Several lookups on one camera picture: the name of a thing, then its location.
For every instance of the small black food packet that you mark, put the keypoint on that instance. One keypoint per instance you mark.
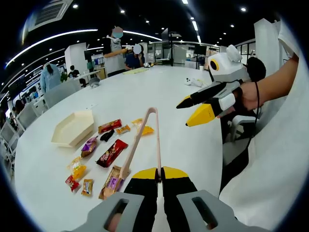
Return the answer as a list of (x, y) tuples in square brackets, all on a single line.
[(107, 135)]

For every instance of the black light stand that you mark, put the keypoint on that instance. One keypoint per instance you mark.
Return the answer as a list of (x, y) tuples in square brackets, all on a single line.
[(165, 36)]

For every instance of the black round object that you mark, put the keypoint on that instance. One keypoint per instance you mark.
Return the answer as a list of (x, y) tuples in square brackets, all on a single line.
[(257, 68)]

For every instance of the white controller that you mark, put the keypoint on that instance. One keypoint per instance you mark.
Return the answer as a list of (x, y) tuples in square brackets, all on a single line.
[(190, 81)]

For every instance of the person's white shirt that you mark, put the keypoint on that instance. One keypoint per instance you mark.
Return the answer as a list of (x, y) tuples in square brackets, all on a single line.
[(265, 181)]

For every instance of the grey office chair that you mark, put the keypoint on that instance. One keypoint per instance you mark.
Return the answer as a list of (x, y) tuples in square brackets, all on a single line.
[(62, 93)]

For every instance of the dark red food bar packet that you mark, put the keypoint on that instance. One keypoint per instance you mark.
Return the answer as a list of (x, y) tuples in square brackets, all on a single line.
[(111, 153)]

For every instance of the purple foil food packet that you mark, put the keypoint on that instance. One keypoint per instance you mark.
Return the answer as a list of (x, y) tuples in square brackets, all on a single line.
[(89, 146)]

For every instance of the white office chair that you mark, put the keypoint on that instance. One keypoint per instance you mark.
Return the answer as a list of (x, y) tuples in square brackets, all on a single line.
[(26, 116), (239, 120)]

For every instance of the small red food packet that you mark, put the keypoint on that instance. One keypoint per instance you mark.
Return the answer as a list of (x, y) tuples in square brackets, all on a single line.
[(72, 183)]

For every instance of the red orange food bar packet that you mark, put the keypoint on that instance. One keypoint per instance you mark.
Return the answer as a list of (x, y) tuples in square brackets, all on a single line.
[(109, 126)]

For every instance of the yellow sheet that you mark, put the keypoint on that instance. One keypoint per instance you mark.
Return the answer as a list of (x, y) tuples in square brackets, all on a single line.
[(135, 70)]

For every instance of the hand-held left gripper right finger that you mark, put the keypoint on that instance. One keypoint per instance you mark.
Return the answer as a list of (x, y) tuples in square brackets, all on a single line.
[(178, 191)]

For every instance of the ceiling air conditioner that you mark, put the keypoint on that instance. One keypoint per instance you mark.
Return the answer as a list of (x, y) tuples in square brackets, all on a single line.
[(50, 13)]

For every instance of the small orange food packet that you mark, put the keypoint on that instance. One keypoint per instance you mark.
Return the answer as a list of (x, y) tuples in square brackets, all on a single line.
[(87, 187), (123, 129)]

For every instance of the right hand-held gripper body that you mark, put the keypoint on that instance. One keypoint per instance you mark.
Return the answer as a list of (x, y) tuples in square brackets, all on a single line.
[(229, 70)]

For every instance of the brown purple food packet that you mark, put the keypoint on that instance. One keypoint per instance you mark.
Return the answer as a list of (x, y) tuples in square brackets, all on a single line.
[(111, 183)]

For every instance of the beige hexagonal container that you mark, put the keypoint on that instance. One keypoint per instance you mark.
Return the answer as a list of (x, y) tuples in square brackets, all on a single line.
[(72, 129)]

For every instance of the small grey object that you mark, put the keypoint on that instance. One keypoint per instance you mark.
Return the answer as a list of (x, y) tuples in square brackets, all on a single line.
[(94, 82)]

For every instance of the person's dark trousers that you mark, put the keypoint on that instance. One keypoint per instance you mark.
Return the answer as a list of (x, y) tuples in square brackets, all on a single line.
[(229, 174)]

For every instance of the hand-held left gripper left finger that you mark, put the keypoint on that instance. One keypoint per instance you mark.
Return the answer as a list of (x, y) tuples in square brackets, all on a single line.
[(142, 193)]

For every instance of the person's right hand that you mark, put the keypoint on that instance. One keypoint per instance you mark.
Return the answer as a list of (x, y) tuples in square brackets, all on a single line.
[(251, 96)]

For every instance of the yellow clear food packet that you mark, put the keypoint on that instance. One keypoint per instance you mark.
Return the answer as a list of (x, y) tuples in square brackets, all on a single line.
[(148, 130), (77, 168)]

